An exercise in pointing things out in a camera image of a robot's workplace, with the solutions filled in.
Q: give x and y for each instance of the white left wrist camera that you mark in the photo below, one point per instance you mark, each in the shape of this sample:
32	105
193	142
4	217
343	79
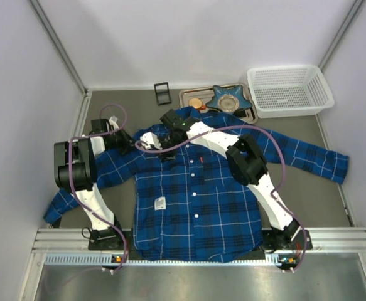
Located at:
113	123

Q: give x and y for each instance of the white plastic basket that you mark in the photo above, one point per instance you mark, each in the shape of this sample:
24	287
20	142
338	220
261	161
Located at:
289	91

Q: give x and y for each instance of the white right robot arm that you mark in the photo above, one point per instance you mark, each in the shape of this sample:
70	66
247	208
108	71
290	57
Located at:
247	165

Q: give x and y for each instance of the aluminium frame rail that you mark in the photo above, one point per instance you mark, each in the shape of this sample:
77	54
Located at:
70	247

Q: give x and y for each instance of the orange cup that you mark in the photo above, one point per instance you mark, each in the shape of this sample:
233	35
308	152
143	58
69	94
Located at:
197	104

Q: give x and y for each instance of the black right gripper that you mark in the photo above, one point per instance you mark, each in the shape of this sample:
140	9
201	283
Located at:
165	148

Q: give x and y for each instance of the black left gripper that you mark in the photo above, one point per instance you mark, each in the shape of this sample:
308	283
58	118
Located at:
125	140

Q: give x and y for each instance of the black brooch box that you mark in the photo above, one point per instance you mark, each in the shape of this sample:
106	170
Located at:
162	93

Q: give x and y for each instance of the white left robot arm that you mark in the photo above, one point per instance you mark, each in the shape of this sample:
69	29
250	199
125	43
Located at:
75	171

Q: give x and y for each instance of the blue plaid shirt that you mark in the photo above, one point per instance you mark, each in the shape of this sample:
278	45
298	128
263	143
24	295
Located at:
190	208

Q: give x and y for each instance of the blue star-shaped dish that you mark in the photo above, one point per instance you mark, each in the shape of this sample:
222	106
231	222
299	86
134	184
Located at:
228	100

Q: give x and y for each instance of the silver metal tray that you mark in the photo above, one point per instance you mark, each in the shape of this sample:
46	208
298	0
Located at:
206	93

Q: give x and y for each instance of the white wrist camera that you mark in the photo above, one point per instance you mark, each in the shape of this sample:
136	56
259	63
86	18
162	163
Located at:
113	123
149	140

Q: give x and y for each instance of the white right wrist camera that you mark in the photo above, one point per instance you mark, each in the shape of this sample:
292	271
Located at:
149	140

